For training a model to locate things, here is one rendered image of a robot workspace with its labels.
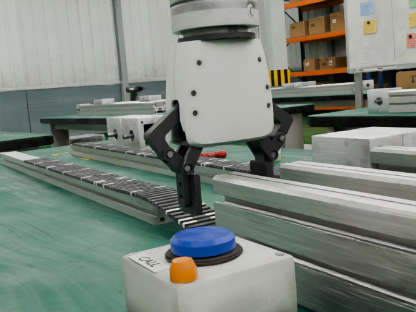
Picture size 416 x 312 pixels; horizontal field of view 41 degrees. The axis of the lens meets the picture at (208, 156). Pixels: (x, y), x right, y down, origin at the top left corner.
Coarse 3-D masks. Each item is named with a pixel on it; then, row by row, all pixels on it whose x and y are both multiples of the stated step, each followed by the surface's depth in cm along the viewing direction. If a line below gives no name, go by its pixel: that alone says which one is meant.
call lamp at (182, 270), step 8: (184, 256) 31; (176, 264) 30; (184, 264) 30; (192, 264) 30; (176, 272) 30; (184, 272) 30; (192, 272) 30; (176, 280) 30; (184, 280) 30; (192, 280) 30
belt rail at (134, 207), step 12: (12, 156) 138; (24, 156) 136; (24, 168) 127; (36, 168) 117; (48, 180) 109; (60, 180) 105; (72, 180) 95; (72, 192) 96; (84, 192) 90; (96, 192) 87; (108, 192) 81; (108, 204) 81; (120, 204) 77; (132, 204) 75; (144, 204) 70; (132, 216) 74; (144, 216) 70; (156, 216) 69
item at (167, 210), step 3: (177, 204) 65; (204, 204) 66; (162, 207) 64; (165, 207) 64; (168, 207) 64; (171, 207) 64; (174, 207) 65; (177, 207) 65; (180, 207) 64; (162, 210) 64; (165, 210) 64; (168, 210) 63; (171, 210) 64; (174, 210) 64; (177, 210) 64; (180, 210) 64; (165, 213) 64; (168, 213) 63
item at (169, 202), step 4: (168, 200) 67; (172, 200) 67; (176, 200) 67; (152, 204) 66; (156, 204) 66; (160, 204) 65; (164, 204) 65; (168, 204) 65; (172, 204) 66; (176, 204) 66; (160, 208) 65
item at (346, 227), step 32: (224, 192) 47; (256, 192) 43; (288, 192) 40; (320, 192) 38; (352, 192) 37; (384, 192) 41; (224, 224) 48; (256, 224) 44; (288, 224) 40; (320, 224) 39; (352, 224) 34; (384, 224) 32; (320, 256) 37; (352, 256) 35; (384, 256) 33; (320, 288) 38; (352, 288) 35; (384, 288) 34
